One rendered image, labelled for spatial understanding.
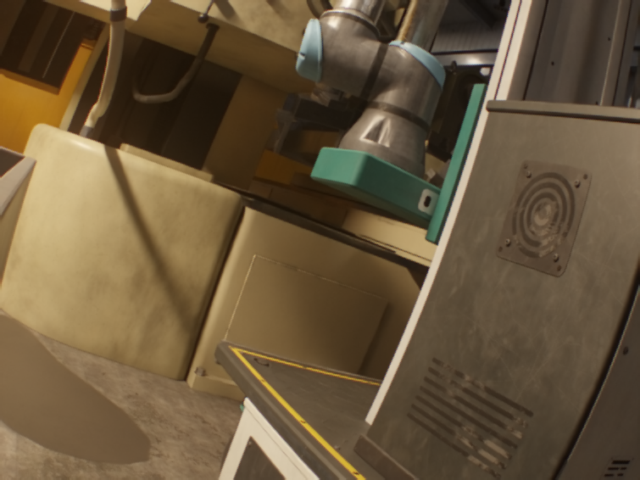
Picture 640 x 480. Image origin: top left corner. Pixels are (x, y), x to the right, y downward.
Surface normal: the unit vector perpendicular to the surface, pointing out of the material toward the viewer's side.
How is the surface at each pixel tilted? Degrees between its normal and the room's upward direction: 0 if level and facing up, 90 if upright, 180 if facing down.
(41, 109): 90
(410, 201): 90
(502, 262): 90
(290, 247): 90
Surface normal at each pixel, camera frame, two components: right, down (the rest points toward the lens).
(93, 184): 0.22, 0.12
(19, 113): 0.44, 0.20
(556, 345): -0.84, -0.30
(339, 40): 0.09, -0.11
